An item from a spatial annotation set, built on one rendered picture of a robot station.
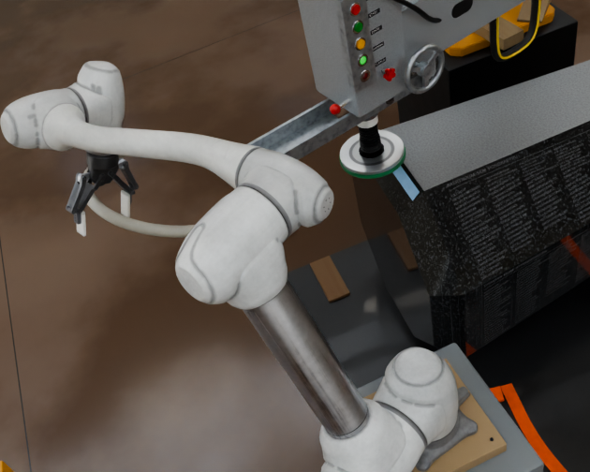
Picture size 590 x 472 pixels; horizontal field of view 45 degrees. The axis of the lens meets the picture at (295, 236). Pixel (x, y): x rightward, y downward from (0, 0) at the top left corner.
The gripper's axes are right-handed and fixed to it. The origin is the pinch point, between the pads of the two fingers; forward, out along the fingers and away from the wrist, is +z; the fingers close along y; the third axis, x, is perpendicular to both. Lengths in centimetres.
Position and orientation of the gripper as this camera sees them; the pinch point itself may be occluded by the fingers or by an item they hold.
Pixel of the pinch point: (104, 220)
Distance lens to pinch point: 186.1
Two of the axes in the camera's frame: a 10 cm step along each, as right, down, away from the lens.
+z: -1.3, 8.3, 5.5
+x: -7.6, -4.4, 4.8
